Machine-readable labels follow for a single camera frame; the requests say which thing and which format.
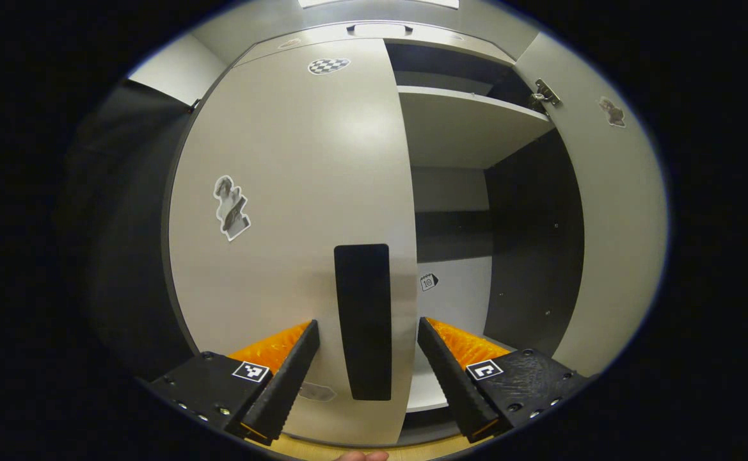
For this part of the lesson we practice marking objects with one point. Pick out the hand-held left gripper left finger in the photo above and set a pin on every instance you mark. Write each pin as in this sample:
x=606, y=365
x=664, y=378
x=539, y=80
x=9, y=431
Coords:
x=294, y=378

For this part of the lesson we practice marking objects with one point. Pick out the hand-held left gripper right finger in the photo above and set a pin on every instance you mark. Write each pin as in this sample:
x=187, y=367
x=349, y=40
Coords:
x=453, y=381

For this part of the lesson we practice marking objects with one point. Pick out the white double-door shoe cabinet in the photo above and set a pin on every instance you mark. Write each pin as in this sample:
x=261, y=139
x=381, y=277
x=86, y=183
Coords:
x=533, y=243

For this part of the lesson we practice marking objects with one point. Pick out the white shoe cabinet door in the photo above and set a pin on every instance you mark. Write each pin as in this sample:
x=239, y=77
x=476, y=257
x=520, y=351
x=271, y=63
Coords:
x=617, y=224
x=297, y=160

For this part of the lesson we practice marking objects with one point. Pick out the white cabinet shelf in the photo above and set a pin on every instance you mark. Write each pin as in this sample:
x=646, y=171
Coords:
x=463, y=128
x=457, y=301

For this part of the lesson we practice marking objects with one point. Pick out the metal door hinge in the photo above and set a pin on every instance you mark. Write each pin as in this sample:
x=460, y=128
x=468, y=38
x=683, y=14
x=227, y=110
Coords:
x=545, y=95

